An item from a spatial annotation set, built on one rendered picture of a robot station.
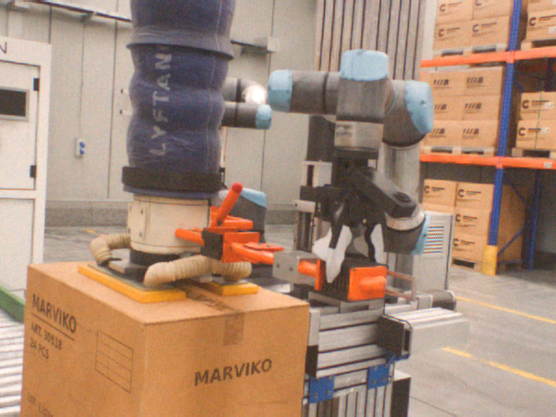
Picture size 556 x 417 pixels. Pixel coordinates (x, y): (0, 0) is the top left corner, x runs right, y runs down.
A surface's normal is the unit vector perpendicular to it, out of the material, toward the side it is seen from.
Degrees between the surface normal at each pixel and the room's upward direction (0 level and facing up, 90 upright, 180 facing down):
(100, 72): 90
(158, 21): 101
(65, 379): 90
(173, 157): 89
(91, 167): 90
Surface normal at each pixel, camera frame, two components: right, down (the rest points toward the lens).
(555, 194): -0.77, 0.00
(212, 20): 0.76, 0.29
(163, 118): -0.21, 0.38
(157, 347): 0.65, 0.11
